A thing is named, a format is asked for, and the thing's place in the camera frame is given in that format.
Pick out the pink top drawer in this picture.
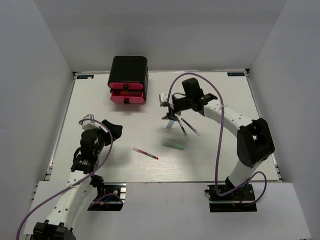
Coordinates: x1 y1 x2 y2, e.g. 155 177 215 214
108 81 144 90

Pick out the pink drawer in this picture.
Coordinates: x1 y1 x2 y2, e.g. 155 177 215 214
108 81 144 90
110 89 146 105

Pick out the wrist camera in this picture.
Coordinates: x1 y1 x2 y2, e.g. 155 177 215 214
159 92 173 107
78 113 101 131

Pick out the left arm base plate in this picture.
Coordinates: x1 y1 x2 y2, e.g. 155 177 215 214
87 175 127 212

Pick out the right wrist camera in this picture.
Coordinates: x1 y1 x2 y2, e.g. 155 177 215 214
159 92 173 107

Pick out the green gel pen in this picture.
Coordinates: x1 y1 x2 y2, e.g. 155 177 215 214
177 118 188 137

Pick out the black drawer cabinet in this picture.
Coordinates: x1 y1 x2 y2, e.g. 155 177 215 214
107 55 149 103

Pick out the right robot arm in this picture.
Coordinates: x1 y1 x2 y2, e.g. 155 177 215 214
159 74 275 200

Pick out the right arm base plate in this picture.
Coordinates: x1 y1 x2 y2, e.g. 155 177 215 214
204 184 257 213

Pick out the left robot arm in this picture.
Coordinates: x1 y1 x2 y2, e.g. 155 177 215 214
27 118 123 240

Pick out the red gel pen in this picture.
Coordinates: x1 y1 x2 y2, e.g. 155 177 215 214
132 147 159 160

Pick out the green highlighter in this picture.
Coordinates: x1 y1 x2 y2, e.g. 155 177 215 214
161 141 185 151

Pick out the blue highlighter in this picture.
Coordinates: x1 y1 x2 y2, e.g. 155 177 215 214
164 119 175 133

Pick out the purple gel pen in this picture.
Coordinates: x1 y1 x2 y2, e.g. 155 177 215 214
181 118 201 137

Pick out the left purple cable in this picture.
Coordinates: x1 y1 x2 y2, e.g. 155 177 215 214
15 119 124 240

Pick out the orange highlighter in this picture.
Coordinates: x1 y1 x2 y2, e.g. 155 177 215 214
120 90 130 95

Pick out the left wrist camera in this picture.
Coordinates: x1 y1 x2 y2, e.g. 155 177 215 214
78 113 101 131

